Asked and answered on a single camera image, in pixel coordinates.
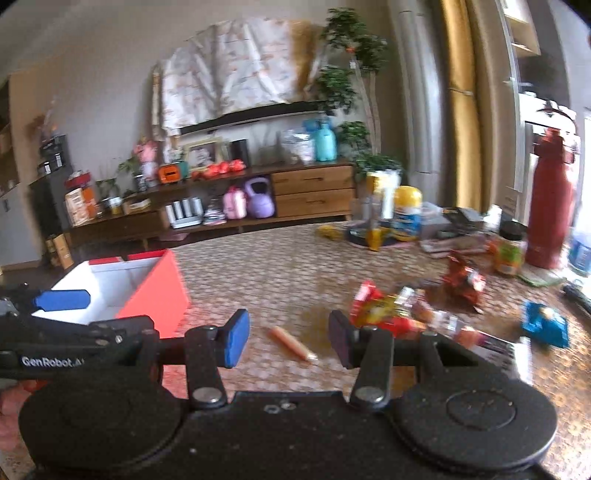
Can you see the black snack packet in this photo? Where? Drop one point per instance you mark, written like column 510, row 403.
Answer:
column 496, row 344

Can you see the orange and white carton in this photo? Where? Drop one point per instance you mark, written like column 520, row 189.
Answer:
column 76, row 207

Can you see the black water dispenser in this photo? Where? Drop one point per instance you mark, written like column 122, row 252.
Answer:
column 53, row 152

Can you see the yellow lidded blue canister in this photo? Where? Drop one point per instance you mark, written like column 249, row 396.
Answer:
column 406, row 217

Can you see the purple kettlebell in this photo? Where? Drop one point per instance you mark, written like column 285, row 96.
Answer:
column 259, row 201

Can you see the red and white cardboard box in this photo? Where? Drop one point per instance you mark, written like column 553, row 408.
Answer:
column 152, row 290

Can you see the red and yellow snack packet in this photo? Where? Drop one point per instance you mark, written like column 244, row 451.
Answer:
column 374, row 307

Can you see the black mini fridge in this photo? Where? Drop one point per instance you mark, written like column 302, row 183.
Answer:
column 48, row 207

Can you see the clear plastic bag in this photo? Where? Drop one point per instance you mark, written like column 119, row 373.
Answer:
column 298, row 146

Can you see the stack of magazines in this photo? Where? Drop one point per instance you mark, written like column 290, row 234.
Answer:
column 214, row 214

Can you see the red flat box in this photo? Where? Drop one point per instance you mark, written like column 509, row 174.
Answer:
column 78, row 179

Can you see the blue label water bottle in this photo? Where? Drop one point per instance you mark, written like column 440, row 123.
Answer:
column 579, row 251

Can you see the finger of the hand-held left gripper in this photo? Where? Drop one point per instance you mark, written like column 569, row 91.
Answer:
column 62, row 300
column 124, row 330

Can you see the red brown crumpled snack packet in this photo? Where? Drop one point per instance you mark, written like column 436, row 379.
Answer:
column 464, row 281

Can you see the orange packet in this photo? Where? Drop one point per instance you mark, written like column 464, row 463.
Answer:
column 375, row 239

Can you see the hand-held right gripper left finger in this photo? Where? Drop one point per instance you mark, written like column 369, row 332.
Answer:
column 238, row 339

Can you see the pink floor scale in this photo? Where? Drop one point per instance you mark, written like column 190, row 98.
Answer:
column 174, row 236

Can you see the yellow curtain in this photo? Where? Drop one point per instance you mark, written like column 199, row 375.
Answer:
column 461, row 115

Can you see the clear wrapped snack packet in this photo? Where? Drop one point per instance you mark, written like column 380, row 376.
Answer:
column 438, row 319

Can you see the teal spray bottle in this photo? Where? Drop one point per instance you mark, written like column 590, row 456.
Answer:
column 325, row 141

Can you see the black and white mug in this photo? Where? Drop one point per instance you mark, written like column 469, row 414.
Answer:
column 139, row 183

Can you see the person's left hand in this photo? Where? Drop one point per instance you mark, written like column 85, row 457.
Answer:
column 14, row 397

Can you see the brown paper bag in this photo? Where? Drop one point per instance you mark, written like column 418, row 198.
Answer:
column 60, row 251

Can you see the wooden tv cabinet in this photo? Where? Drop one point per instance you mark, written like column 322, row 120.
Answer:
column 314, row 181

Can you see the dark round tray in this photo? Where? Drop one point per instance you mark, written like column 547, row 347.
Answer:
column 355, row 237

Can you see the red thermos bottle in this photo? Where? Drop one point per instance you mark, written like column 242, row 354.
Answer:
column 551, row 207

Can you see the black cylinder speaker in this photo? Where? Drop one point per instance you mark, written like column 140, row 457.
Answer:
column 240, row 153

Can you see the grey box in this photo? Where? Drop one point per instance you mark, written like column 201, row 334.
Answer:
column 436, row 222

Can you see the drinking glass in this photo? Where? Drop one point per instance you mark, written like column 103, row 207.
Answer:
column 371, row 210

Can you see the orange and teal radio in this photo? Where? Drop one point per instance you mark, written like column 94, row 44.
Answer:
column 171, row 172

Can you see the artificial green tree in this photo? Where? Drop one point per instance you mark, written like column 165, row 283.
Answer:
column 351, row 27

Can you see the framed photo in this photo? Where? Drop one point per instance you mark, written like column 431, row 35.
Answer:
column 202, row 154

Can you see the glass jar with black lid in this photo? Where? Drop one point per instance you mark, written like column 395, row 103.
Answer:
column 508, row 254

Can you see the black television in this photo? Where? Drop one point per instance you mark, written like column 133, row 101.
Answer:
column 240, row 118

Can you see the small yellow packet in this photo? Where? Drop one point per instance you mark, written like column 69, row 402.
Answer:
column 330, row 233

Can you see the white flat box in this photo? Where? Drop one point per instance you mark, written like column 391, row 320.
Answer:
column 136, row 206

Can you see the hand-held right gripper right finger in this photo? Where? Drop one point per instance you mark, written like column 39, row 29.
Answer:
column 339, row 339

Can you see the orange sausage stick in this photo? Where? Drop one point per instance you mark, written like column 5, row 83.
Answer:
column 291, row 342

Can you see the pink bag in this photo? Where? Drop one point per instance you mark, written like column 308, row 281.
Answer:
column 234, row 205

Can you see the white router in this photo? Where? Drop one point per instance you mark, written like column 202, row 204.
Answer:
column 184, row 213

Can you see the floral cloth cover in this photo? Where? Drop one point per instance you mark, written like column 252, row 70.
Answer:
column 231, row 78

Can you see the blue snack packet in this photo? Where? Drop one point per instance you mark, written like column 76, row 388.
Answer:
column 545, row 324

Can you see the green potted plant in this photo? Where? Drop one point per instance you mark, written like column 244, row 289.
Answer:
column 108, row 185

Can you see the yellow jars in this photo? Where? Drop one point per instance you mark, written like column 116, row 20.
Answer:
column 113, row 206

